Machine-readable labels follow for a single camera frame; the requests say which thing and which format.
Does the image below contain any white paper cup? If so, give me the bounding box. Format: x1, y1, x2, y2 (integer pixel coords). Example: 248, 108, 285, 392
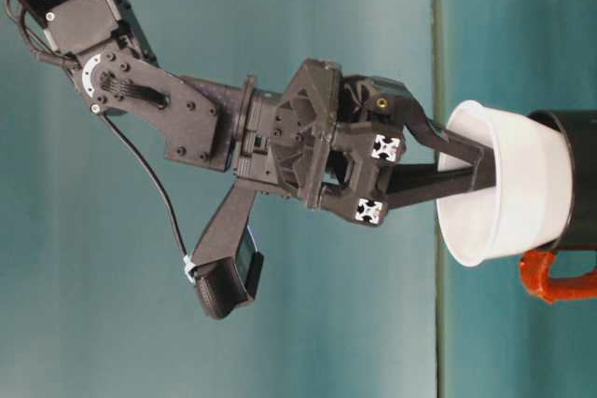
435, 98, 576, 269

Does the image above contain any black cup holder red handle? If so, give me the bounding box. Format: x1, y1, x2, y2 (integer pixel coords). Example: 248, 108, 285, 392
516, 108, 597, 307

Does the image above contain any blue-green table cloth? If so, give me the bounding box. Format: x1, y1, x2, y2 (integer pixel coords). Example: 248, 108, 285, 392
433, 0, 597, 398

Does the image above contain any grey-green backdrop cloth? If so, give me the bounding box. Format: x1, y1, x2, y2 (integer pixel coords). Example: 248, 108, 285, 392
0, 0, 442, 398

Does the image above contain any wrist camera thin wire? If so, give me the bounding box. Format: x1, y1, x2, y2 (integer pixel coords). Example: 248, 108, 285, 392
98, 113, 193, 273

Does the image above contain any wrist camera on bar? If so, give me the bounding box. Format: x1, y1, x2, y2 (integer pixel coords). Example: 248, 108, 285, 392
188, 181, 266, 323

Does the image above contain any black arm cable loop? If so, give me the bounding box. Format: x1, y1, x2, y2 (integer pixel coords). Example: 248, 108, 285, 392
3, 0, 83, 71

